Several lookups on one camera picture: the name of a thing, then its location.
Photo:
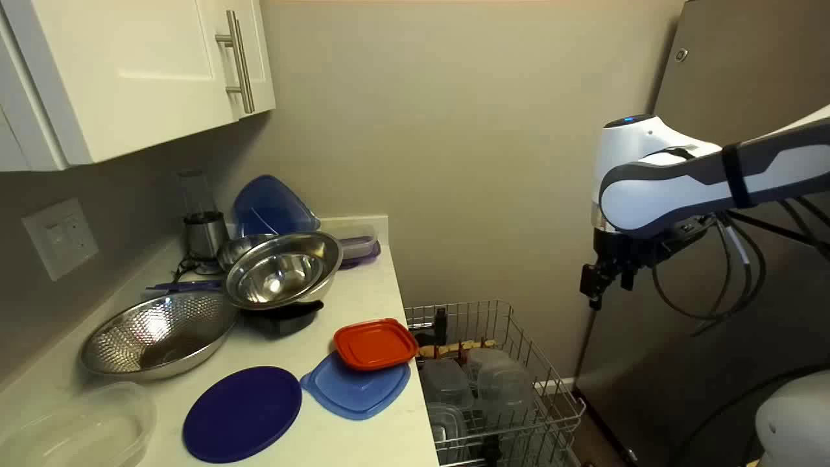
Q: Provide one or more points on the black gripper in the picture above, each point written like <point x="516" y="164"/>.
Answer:
<point x="624" y="250"/>

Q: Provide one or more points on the red square lid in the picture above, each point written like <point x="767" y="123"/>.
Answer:
<point x="374" y="343"/>

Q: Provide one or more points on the dark blue round lid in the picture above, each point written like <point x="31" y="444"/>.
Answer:
<point x="242" y="415"/>

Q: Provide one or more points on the white wall cabinet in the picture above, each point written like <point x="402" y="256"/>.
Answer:
<point x="131" y="68"/>

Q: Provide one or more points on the light blue square lid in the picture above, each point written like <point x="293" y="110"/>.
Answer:
<point x="353" y="391"/>

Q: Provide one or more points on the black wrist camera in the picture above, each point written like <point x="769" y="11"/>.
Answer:
<point x="688" y="234"/>

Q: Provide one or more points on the clear plastic container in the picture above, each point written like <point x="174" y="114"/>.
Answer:
<point x="449" y="421"/>
<point x="444" y="383"/>

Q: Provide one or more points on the container with purple lid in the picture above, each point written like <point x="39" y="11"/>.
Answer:
<point x="358" y="250"/>

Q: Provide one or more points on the wooden utensil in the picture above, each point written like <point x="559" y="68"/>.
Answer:
<point x="456" y="348"/>

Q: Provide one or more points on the grey refrigerator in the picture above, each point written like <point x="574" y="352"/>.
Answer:
<point x="762" y="54"/>

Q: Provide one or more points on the large steel mixing bowl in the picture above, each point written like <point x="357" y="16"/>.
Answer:
<point x="160" y="334"/>

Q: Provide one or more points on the blue plastic utensil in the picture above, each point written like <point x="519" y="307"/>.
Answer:
<point x="182" y="287"/>

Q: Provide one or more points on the large blue plastic lid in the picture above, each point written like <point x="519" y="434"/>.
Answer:
<point x="267" y="210"/>

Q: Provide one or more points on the shiny steel mixing bowl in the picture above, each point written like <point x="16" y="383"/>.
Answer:
<point x="282" y="274"/>

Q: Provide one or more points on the glass jar steel base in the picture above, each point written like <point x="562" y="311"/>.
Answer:
<point x="204" y="233"/>

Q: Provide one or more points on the white wall outlet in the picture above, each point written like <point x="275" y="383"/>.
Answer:
<point x="57" y="237"/>

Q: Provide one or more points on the clear glass dish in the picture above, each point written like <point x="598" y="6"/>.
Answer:
<point x="74" y="431"/>

